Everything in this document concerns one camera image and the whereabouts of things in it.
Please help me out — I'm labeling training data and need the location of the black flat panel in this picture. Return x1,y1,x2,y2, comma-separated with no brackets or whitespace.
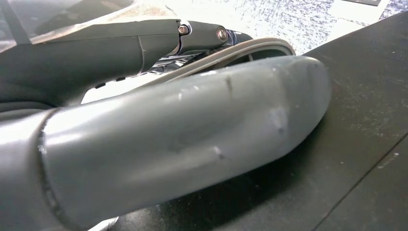
89,11,408,231

